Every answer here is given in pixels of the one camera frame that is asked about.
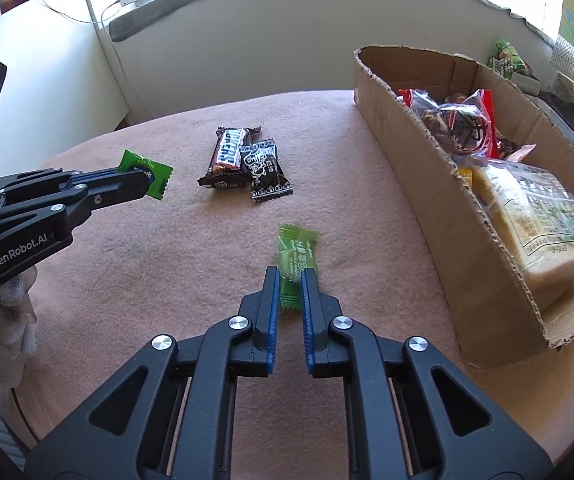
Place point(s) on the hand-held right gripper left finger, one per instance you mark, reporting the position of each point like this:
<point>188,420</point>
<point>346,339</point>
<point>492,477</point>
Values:
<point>273,320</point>

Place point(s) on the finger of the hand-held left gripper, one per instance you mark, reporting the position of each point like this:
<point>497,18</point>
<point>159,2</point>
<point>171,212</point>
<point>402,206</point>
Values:
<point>97,174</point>
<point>117,190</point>

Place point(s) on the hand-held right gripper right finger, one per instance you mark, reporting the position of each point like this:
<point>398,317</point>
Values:
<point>308,320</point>

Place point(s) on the dark green candy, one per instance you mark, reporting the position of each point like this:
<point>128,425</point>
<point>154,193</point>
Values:
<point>137,160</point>

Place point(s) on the light green candy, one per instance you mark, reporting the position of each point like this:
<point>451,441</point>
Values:
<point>294,255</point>

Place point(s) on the cardboard box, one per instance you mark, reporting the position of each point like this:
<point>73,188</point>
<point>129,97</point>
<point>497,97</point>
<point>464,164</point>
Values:
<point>417,185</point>

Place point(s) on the person's left hand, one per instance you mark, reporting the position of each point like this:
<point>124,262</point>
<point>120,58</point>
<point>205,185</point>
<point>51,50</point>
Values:
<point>2,315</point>

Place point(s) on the small brown chocolate bar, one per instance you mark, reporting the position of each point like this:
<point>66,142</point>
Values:
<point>227,155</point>

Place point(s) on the black wrapped snack bar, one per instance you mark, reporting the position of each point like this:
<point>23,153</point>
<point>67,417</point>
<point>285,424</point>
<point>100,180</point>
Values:
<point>264,170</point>

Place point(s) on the grey sill cushion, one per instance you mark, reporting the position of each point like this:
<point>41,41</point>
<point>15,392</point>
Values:
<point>217,0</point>

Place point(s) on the yellow wrapped candy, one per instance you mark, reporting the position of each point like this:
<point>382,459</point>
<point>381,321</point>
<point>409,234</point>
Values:
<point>464,174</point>

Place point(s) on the bagged sliced bread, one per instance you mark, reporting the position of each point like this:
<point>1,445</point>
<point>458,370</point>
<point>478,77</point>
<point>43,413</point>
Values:
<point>537,220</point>

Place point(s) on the pink snack packet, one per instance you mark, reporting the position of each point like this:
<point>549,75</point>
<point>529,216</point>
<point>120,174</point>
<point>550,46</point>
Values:
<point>522,152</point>

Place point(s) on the green tissue box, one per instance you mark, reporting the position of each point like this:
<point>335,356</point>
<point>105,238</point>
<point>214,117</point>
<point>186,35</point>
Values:
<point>509,57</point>

